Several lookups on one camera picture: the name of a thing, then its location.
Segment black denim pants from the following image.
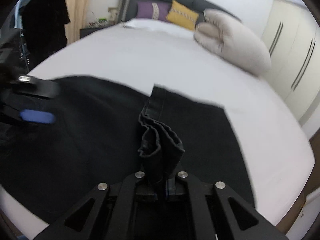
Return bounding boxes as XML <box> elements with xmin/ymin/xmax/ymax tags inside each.
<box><xmin>1</xmin><ymin>76</ymin><xmax>254</xmax><ymax>223</ymax></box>

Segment black hanging clothes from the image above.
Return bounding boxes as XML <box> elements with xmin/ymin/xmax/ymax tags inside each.
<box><xmin>20</xmin><ymin>0</ymin><xmax>71</xmax><ymax>65</ymax></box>

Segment dark grey nightstand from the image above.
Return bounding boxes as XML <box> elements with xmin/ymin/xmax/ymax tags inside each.
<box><xmin>79</xmin><ymin>21</ymin><xmax>115</xmax><ymax>38</ymax></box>

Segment beige curtain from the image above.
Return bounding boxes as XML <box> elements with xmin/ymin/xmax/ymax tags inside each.
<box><xmin>66</xmin><ymin>0</ymin><xmax>89</xmax><ymax>45</ymax></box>

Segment dark grey headboard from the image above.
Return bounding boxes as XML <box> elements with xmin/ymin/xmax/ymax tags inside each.
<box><xmin>116</xmin><ymin>0</ymin><xmax>232</xmax><ymax>27</ymax></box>

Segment white pillow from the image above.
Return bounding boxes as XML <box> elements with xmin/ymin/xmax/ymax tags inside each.
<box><xmin>123</xmin><ymin>18</ymin><xmax>194</xmax><ymax>39</ymax></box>

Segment purple cushion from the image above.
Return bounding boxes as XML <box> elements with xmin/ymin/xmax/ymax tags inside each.
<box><xmin>136</xmin><ymin>1</ymin><xmax>171</xmax><ymax>22</ymax></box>

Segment yellow cushion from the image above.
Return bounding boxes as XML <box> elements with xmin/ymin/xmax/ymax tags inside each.
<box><xmin>166</xmin><ymin>0</ymin><xmax>199</xmax><ymax>31</ymax></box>

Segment folded beige duvet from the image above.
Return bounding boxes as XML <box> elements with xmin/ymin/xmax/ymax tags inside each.
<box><xmin>194</xmin><ymin>9</ymin><xmax>272</xmax><ymax>76</ymax></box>

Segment cream wardrobe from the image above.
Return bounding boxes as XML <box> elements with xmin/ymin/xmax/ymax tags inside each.
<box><xmin>262</xmin><ymin>0</ymin><xmax>319</xmax><ymax>121</ymax></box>

